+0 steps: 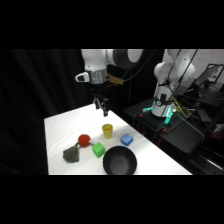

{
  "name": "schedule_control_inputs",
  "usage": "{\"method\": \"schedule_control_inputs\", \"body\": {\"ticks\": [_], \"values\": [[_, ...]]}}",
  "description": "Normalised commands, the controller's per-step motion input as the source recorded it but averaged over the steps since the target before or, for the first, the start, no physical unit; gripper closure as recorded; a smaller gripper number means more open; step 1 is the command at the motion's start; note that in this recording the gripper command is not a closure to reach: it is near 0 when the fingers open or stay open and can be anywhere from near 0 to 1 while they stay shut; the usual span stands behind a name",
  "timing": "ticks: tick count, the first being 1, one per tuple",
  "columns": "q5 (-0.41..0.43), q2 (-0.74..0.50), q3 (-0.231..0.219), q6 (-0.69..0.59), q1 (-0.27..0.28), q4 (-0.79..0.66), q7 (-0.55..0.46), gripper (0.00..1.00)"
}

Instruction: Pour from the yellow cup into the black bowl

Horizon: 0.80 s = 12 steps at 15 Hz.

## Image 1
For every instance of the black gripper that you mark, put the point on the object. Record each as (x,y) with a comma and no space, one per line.
(98,88)

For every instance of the yellow cup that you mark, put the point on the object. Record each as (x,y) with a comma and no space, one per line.
(107,131)

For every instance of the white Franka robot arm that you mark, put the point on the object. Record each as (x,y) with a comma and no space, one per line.
(170,71)

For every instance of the black bowl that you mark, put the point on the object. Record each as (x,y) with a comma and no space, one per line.
(119,160)

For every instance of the red ball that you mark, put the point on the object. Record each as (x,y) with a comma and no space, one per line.
(84,139)

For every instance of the blue cube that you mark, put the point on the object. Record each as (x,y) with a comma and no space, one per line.
(126,139)

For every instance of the green cube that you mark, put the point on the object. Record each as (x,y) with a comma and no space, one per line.
(98,149)

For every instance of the black curtain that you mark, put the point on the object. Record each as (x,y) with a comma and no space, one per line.
(30,100)

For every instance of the black laptop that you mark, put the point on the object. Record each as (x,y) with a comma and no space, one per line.
(208,77)

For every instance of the white whiteboard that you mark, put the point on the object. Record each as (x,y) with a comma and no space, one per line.
(210,57)

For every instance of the tan wrist mount plate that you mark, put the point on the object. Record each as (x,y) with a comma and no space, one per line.
(115,80)

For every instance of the white grey wrist camera box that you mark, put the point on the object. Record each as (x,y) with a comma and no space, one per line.
(82,77)

